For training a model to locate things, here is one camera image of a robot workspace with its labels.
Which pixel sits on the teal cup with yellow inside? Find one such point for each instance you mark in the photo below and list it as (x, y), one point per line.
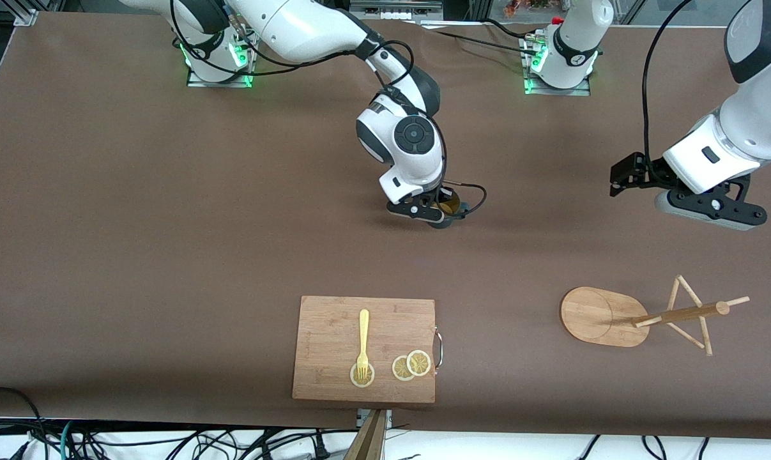
(450, 207)

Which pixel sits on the brown table cover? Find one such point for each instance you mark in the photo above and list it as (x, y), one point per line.
(168, 223)

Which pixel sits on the wooden cutting board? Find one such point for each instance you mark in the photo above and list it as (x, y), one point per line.
(334, 332)

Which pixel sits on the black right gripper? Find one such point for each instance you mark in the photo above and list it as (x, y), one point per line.
(447, 220)

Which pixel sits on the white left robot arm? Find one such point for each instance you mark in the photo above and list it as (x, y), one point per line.
(749, 115)

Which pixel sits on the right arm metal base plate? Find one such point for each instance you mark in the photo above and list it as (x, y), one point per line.
(203, 82)

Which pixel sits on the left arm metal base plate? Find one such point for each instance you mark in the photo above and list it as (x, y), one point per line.
(557, 91)

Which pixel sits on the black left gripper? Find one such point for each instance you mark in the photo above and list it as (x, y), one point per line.
(652, 171)

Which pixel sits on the yellow plastic fork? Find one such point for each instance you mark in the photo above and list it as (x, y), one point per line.
(363, 332)

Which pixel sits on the grey metal rail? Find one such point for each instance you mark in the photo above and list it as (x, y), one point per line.
(395, 7)

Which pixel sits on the wooden beam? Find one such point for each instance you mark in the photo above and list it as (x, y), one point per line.
(367, 441)

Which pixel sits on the small metal bracket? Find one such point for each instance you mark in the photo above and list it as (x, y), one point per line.
(361, 416)

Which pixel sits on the wooden cup rack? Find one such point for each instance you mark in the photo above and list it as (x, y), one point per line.
(596, 316)

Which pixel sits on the lemon slice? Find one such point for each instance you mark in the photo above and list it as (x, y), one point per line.
(399, 369)
(419, 363)
(354, 381)

